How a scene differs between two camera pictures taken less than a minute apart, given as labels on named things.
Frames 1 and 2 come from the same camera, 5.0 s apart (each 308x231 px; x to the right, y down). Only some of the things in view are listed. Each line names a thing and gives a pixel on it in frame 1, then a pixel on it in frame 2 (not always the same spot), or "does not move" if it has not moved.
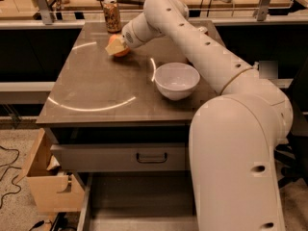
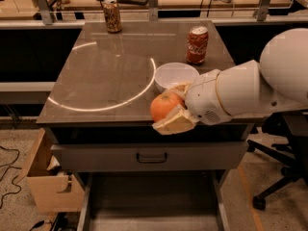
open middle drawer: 139,201 does not move
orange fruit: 115,37 -> 162,103
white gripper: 129,37 -> 202,96
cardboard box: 52,189 does not move
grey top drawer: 120,157 does not move
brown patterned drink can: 112,12 does not move
